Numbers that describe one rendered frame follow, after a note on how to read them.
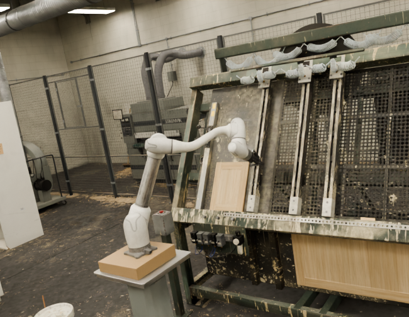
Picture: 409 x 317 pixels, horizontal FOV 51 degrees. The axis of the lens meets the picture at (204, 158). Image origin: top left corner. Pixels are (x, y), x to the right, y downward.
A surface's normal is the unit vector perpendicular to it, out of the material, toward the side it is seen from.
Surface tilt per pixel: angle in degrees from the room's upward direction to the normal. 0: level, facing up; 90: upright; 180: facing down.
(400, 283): 90
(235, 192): 60
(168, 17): 90
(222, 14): 90
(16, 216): 90
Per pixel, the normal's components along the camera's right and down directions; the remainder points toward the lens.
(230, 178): -0.57, -0.28
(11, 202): 0.79, -0.01
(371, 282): -0.57, 0.25
